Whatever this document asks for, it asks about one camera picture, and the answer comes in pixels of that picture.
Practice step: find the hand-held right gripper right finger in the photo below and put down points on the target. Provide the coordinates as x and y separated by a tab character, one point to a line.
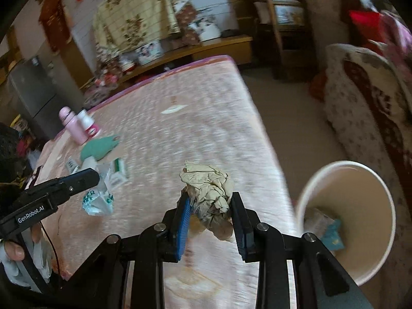
243	231

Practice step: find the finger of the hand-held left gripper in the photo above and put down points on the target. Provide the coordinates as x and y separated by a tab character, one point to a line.
83	178

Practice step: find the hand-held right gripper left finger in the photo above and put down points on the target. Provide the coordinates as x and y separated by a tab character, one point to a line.
182	228

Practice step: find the white plastic bag green print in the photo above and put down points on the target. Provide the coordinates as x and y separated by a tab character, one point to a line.
96	202

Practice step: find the teal green cloth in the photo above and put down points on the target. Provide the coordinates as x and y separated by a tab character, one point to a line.
98	148

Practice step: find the green white carton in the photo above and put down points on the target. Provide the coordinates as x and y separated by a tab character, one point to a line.
118	169

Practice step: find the beige paper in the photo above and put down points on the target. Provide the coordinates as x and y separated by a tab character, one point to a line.
209	186

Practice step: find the white bucket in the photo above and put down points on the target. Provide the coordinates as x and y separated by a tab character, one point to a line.
360	193

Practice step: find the person's left hand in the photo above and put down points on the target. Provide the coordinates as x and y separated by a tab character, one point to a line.
13	251

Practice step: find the white bottle pink label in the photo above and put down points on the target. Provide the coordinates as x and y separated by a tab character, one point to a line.
88	124

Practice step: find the white crumpled packet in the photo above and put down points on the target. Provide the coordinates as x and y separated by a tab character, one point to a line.
317	220

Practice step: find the teal packet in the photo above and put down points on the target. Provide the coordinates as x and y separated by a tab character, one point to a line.
331	236

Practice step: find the grey refrigerator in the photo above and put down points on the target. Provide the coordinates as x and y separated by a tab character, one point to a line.
35	93

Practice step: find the heap of colourful packets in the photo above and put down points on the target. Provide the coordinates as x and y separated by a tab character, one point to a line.
106	77

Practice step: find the framed couple photo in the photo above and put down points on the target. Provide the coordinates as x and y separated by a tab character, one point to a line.
149	53

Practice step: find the floral covered sofa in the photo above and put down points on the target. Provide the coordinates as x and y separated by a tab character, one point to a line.
347	109

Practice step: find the orange red floor bag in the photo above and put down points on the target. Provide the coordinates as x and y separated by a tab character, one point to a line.
318	85

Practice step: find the yellow checked floral cloth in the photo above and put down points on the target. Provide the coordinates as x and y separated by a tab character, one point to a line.
135	9

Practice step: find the maroon patterned blanket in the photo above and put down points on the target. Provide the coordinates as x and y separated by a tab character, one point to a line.
386	116

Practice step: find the low wooden cabinet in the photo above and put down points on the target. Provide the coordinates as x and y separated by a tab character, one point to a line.
222	46

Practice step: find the wedding photo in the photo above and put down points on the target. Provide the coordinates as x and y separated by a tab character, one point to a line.
207	29

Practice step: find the wooden chair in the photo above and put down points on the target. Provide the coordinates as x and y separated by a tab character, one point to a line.
277	38

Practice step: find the small black box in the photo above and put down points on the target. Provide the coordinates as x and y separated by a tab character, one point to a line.
229	33

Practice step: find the floral printed box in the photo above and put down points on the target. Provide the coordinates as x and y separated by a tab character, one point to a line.
289	14

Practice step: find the pink floral clothes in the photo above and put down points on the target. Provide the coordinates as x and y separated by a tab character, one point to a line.
399	35

